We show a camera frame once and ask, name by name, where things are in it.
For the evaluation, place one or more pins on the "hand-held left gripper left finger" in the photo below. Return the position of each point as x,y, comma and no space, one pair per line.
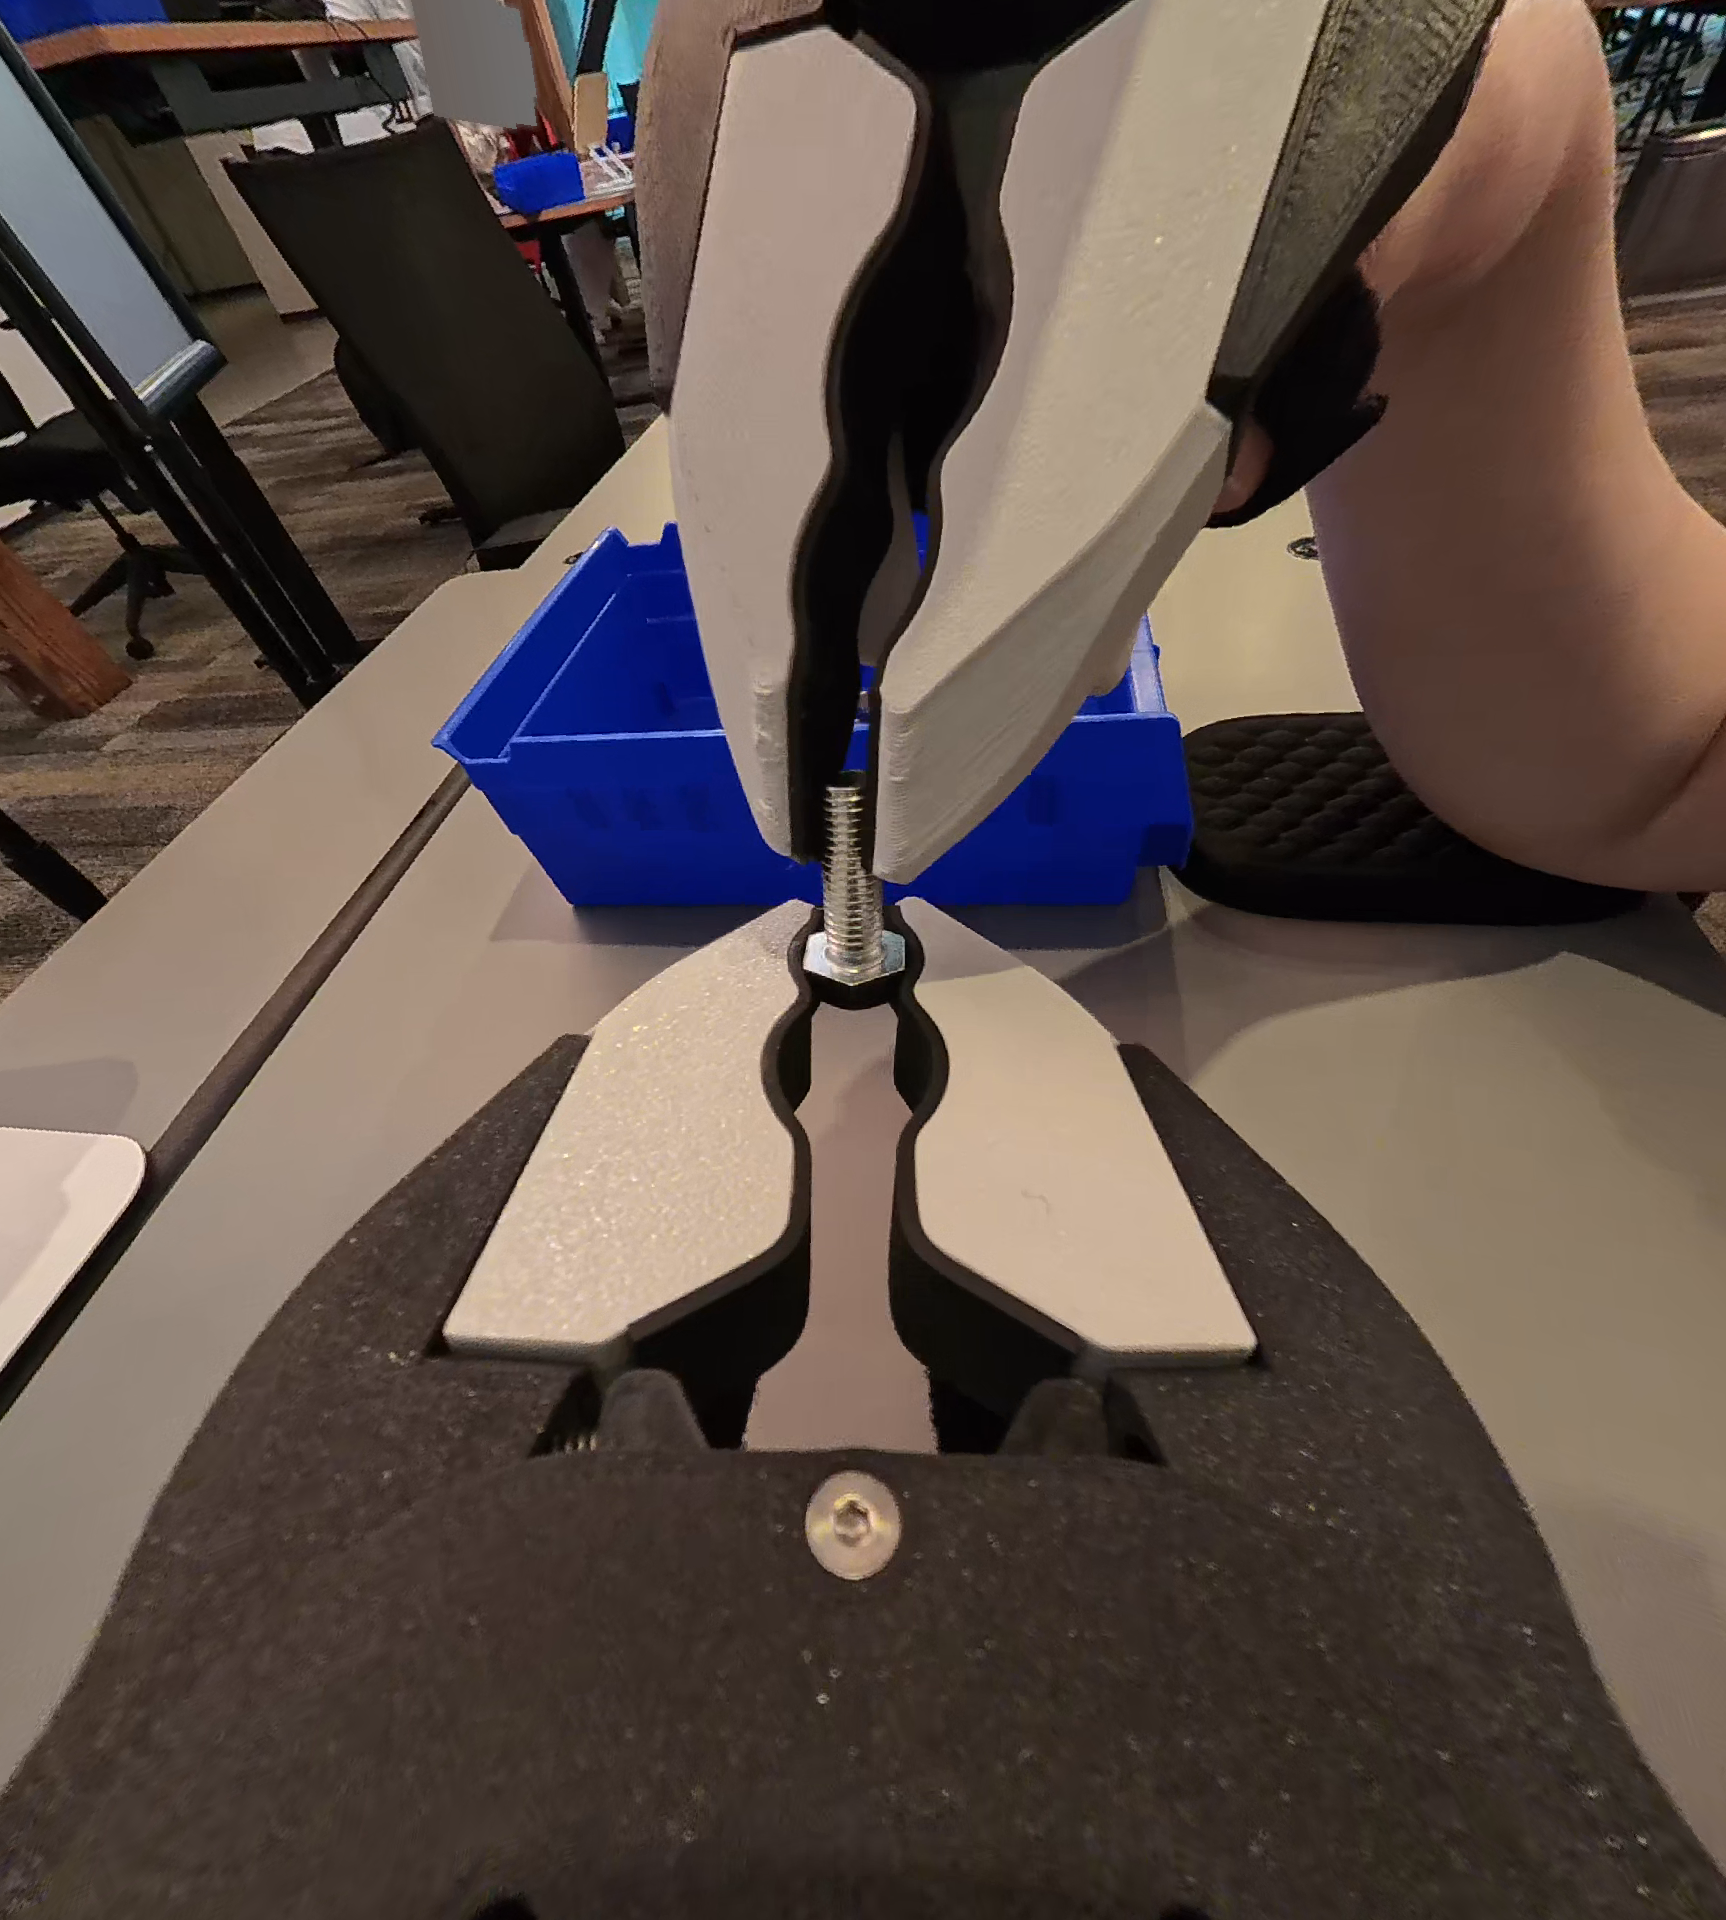
638,1185

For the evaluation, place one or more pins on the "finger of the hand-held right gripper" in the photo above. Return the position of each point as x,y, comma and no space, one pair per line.
759,374
1089,374

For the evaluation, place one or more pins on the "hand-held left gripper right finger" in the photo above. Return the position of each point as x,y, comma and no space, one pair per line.
1072,1185

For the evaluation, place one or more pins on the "large steel hex nut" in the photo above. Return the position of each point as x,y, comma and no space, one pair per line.
857,986

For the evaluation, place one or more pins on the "short thick steel bolt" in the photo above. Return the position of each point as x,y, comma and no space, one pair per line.
851,884

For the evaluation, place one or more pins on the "blue plastic bin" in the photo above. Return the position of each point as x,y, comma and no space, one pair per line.
623,810

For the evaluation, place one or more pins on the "person's right forearm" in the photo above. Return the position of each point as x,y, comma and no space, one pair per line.
1522,631

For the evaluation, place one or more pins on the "person's right hand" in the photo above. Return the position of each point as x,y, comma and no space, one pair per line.
1508,165

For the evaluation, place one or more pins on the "small blue bin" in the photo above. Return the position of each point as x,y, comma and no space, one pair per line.
541,182

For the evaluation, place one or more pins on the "grey trash can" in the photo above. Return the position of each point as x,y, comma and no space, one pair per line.
1703,211

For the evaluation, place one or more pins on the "black mesh pad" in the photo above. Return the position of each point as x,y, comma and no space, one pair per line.
1298,810

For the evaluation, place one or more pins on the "black round-base sign stand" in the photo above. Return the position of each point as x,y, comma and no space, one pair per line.
271,529

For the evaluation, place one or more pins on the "wooden top desk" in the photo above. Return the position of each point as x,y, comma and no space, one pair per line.
203,45

